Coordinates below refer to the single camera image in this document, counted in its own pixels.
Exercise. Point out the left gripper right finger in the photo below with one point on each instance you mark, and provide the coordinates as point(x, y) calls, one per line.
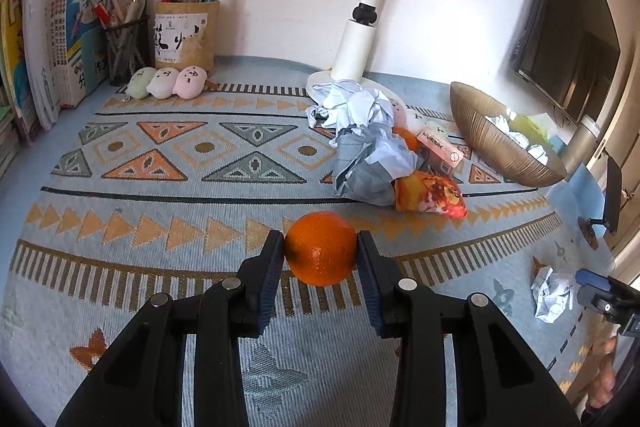
point(379, 277)

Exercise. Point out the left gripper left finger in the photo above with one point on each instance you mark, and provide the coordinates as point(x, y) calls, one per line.
point(260, 278)

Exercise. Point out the orange mandarin fruit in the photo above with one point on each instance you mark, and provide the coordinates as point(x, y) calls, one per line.
point(321, 248)

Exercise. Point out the white paper ball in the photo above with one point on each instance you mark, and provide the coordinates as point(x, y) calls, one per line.
point(508, 125)

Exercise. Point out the small crumpled paper ball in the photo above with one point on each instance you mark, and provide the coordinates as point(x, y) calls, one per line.
point(553, 294)

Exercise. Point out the small black phone stand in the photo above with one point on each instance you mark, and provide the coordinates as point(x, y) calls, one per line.
point(611, 210)

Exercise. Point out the orange snack packet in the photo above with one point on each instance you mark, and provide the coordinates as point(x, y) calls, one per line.
point(429, 193)

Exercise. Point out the large crumpled paper pile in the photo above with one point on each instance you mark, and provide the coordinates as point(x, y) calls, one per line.
point(369, 156)

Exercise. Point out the pink small carton box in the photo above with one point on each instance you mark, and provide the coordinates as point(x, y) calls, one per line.
point(438, 155)

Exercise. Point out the patterned woven table mat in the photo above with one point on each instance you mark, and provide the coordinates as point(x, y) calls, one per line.
point(122, 199)

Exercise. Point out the grey thermos bottle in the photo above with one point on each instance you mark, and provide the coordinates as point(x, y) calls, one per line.
point(582, 145)

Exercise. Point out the brown ribbed bowl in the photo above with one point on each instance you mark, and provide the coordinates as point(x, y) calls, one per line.
point(472, 109)

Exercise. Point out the green tissue pack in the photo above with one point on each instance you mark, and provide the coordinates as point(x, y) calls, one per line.
point(539, 129)

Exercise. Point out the white desk lamp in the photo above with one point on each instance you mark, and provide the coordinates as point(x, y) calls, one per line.
point(352, 55)

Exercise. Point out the kraft paper pen holder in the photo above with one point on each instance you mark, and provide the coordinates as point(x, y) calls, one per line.
point(185, 34)

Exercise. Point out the black television screen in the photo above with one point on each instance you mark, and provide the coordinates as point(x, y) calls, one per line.
point(569, 51)

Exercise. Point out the black mesh pen cup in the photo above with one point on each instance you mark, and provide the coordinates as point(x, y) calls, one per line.
point(128, 50)

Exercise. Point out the blue cover workbook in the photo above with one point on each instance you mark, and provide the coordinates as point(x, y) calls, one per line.
point(78, 47)

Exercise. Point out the yellow cover book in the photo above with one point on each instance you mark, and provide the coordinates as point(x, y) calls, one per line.
point(14, 71)

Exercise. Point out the plush trio keychain left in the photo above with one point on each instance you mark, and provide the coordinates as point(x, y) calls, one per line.
point(163, 83)

